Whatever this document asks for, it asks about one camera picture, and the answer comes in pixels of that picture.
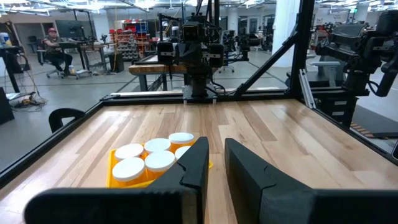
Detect black standing desk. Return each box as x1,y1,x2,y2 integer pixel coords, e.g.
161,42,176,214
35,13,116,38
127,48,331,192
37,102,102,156
0,45,31,94

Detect neighbouring wooden table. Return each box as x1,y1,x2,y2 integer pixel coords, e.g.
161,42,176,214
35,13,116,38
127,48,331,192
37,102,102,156
128,54,190,92

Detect black aluminium station frame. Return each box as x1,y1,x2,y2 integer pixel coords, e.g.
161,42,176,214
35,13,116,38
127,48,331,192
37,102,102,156
0,0,398,189

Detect black floor mat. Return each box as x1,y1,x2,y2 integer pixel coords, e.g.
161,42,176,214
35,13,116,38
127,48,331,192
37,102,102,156
350,105,398,139

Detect floor cable bundle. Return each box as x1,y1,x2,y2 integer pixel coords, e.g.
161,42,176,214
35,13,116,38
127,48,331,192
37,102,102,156
11,91,48,112

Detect person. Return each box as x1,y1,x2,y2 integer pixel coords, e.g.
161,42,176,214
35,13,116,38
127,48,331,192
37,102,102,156
42,27,74,77

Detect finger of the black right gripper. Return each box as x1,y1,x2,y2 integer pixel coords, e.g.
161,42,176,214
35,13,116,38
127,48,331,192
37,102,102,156
182,43,192,67
191,43,202,67

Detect black office chair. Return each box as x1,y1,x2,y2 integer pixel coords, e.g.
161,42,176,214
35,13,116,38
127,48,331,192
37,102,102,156
36,49,68,79

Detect black floor box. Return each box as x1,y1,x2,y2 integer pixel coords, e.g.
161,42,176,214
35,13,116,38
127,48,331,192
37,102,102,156
0,86,16,125

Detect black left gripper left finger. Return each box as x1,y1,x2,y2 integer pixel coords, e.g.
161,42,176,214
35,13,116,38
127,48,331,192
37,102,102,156
24,136,210,224

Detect red blue parts bin shelf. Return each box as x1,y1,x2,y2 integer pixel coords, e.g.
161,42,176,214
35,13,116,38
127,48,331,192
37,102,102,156
108,19,149,62

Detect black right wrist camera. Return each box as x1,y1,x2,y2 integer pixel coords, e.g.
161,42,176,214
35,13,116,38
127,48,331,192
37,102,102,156
182,21,202,44

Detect amber pill bottle white cap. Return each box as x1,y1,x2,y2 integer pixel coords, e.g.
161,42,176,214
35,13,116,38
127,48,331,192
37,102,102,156
168,132,196,153

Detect black computer monitor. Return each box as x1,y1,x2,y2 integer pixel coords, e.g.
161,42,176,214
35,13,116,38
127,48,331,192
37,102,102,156
55,19,86,40

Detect silver aluminium extrusion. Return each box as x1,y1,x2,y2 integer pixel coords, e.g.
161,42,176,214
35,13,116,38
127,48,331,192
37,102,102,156
298,68,317,110

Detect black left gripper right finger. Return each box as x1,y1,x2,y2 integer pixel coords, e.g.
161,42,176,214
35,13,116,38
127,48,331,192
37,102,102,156
224,138,398,224

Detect yellow plastic basket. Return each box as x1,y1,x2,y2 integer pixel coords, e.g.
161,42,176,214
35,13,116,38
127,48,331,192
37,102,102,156
105,148,215,189

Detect wooden desk black legs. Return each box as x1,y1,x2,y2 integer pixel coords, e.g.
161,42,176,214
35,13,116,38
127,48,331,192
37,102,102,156
58,40,116,73

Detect grey bench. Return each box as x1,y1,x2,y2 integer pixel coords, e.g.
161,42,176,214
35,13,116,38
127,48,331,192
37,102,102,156
310,60,342,88

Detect white cup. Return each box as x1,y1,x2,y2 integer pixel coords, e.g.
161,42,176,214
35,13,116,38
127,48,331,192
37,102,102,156
144,138,172,155
144,150,177,181
114,143,146,161
174,145,192,161
111,157,147,187

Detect black drawer cabinet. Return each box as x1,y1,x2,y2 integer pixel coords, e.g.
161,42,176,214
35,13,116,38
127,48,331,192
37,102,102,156
313,90,359,128

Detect black table clamp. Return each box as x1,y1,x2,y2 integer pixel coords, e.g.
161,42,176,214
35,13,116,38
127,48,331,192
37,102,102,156
49,108,86,133

